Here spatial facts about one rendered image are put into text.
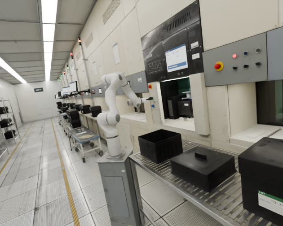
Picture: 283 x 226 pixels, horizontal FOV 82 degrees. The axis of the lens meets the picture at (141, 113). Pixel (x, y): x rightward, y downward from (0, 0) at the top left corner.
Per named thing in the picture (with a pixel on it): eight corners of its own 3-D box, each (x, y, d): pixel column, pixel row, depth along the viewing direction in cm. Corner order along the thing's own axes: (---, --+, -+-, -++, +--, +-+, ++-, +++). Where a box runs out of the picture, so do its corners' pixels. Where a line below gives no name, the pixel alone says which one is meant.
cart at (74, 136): (74, 151, 416) (70, 133, 408) (94, 145, 443) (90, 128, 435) (83, 163, 334) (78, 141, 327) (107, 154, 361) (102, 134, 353)
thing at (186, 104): (178, 117, 210) (175, 93, 205) (189, 114, 220) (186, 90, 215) (192, 119, 189) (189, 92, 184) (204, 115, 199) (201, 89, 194)
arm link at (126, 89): (132, 84, 170) (142, 105, 188) (125, 80, 183) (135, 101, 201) (125, 88, 168) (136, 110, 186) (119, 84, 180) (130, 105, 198)
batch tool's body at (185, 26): (159, 182, 229) (136, 38, 198) (203, 159, 274) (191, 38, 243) (214, 223, 153) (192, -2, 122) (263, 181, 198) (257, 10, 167)
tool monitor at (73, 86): (70, 96, 452) (68, 83, 446) (89, 93, 476) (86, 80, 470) (72, 95, 417) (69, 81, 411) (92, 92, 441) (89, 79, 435)
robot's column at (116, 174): (111, 233, 160) (95, 162, 148) (121, 211, 186) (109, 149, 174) (138, 236, 152) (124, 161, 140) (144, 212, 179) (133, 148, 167)
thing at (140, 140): (164, 145, 162) (161, 128, 159) (183, 153, 138) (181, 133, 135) (139, 154, 149) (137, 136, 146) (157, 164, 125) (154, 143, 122)
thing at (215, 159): (170, 173, 110) (167, 155, 108) (197, 157, 126) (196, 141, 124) (208, 193, 86) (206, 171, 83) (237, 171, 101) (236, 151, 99)
